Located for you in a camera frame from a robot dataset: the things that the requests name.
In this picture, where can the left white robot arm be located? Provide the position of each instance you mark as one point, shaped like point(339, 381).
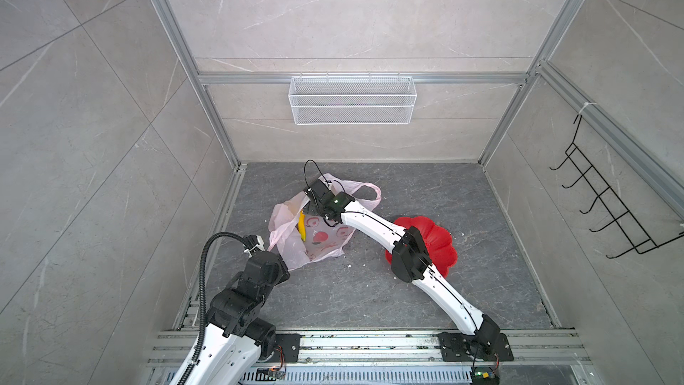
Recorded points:
point(231, 336)

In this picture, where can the black wire hook rack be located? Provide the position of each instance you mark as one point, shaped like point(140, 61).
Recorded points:
point(603, 194)

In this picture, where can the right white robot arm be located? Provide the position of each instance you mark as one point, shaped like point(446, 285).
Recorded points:
point(483, 337)

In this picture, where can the yellow fake banana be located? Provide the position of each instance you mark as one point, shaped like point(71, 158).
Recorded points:
point(301, 226)

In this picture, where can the pink printed plastic bag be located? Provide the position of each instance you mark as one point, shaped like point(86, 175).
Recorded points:
point(322, 240)

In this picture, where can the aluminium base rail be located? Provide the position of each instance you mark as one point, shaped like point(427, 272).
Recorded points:
point(420, 357)

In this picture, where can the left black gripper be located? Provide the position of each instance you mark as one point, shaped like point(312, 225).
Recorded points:
point(283, 274)

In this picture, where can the red flower-shaped plate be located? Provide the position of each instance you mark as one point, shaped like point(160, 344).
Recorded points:
point(427, 240)

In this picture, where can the white wire mesh basket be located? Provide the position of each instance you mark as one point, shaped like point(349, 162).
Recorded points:
point(353, 100)

